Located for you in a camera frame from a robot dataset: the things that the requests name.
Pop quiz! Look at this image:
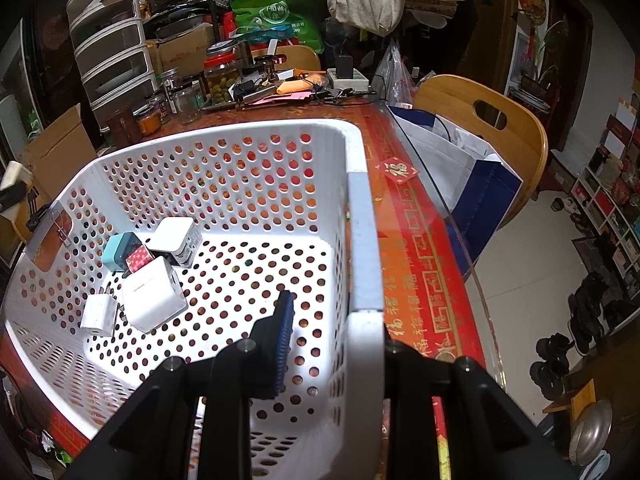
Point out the small orange sauce jar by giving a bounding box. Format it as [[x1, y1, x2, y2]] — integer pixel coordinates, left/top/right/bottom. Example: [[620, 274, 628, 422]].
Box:
[[136, 107, 162, 136]]

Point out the teal multi-port charger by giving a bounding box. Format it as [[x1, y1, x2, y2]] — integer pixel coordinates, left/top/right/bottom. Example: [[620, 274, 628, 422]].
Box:
[[101, 232, 141, 273]]

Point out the round red wall ornament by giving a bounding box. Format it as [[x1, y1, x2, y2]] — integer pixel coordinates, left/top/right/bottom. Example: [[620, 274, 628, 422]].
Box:
[[517, 0, 546, 23]]

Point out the metal pot lid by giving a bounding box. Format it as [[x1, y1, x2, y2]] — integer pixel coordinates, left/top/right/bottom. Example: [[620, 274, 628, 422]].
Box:
[[570, 400, 613, 466]]

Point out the green shopping bag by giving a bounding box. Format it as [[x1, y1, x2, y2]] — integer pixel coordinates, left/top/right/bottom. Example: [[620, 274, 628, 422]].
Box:
[[230, 0, 326, 53]]

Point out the brown cardboard carton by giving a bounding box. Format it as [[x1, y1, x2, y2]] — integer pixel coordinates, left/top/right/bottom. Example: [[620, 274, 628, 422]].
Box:
[[150, 25, 216, 78]]

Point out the pile of dark shoes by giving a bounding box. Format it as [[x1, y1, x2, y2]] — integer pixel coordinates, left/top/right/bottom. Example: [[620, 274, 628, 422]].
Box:
[[530, 270, 637, 401]]

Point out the white perforated plastic basket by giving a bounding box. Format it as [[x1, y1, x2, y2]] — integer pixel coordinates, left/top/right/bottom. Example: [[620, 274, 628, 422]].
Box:
[[2, 119, 386, 478]]

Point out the white cubby shelf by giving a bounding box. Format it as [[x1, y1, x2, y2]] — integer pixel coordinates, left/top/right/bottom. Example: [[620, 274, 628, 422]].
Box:
[[570, 95, 640, 281]]

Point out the glass jar of pickles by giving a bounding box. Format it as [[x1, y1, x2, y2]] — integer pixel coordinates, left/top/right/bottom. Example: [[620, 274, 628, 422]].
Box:
[[204, 52, 241, 103]]

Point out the white cube charger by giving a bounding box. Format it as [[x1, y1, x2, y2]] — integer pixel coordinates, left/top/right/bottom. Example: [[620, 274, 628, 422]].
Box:
[[121, 257, 188, 333]]

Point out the empty glass jar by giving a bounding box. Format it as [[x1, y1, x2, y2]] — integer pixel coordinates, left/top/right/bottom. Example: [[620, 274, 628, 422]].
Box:
[[172, 85, 203, 125]]

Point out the white charger with prongs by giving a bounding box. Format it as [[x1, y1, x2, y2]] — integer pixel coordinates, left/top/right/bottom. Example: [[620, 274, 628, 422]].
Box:
[[80, 294, 121, 337]]

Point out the white power strip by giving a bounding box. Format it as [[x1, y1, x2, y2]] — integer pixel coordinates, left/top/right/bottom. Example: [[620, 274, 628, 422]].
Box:
[[327, 70, 371, 89]]

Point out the grey stacked drawer tower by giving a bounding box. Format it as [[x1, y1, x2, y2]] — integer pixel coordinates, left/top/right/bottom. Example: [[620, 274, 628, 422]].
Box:
[[66, 0, 156, 126]]

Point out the brown lidded canister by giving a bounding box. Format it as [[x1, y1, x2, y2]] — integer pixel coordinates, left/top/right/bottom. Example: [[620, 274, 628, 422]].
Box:
[[105, 115, 143, 147]]

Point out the open cardboard box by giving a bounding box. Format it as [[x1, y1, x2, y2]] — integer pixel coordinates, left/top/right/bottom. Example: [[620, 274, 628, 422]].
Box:
[[20, 104, 96, 186]]

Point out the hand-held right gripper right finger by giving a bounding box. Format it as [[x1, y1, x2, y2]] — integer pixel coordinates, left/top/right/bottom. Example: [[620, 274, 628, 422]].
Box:
[[382, 342, 566, 480]]

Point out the wooden chair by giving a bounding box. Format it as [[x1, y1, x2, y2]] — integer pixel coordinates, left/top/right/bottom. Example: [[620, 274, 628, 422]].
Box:
[[250, 45, 321, 73], [412, 75, 548, 201]]

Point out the white charger with black face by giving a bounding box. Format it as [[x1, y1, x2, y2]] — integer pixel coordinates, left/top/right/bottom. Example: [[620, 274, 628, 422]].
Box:
[[150, 217, 202, 267]]

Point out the clear plastic bag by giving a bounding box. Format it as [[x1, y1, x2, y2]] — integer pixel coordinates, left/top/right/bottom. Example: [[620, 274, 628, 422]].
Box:
[[372, 42, 416, 106]]

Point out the pink patterned charger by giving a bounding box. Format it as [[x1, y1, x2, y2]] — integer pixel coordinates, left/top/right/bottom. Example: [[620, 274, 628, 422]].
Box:
[[125, 245, 155, 276]]

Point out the red envelope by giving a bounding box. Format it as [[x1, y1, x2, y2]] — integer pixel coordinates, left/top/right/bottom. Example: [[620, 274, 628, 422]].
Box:
[[375, 158, 420, 184]]

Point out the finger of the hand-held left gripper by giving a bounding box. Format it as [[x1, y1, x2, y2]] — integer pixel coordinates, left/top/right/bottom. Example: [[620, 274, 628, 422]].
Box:
[[0, 182, 30, 212]]

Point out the potted plant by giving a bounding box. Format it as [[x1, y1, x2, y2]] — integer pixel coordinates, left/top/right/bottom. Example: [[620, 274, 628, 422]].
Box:
[[520, 20, 571, 96]]

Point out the white and blue bag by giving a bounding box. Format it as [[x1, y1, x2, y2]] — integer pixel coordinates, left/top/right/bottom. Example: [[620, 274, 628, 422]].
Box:
[[387, 105, 523, 266]]

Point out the pink paper sheet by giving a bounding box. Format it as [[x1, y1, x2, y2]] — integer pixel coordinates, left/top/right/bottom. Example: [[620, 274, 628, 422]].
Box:
[[250, 90, 312, 107]]

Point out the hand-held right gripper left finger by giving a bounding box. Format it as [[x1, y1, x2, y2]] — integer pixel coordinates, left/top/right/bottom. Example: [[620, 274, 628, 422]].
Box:
[[65, 290, 296, 480]]

